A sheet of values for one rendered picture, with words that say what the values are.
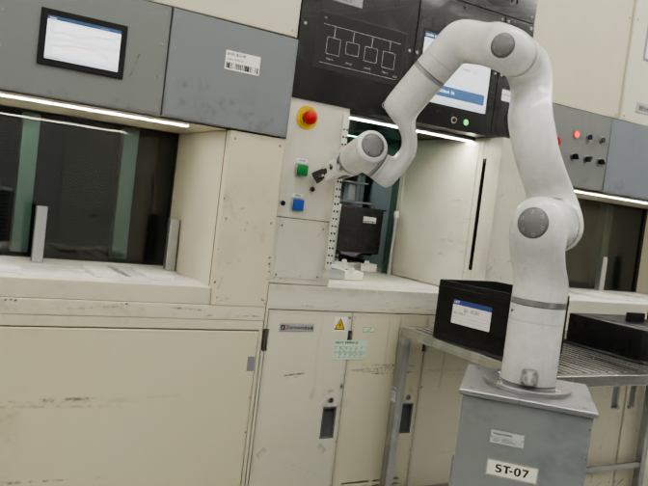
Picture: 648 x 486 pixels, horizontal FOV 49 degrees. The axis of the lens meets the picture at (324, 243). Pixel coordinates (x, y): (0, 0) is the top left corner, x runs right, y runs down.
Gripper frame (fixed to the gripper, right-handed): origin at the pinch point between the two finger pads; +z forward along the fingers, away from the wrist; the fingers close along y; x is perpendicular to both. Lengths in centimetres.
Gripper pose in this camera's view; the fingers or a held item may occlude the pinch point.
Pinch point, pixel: (331, 174)
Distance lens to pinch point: 208.8
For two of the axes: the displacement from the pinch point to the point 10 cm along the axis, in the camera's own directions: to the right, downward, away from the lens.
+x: -2.7, -9.6, 0.5
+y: 9.1, -2.4, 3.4
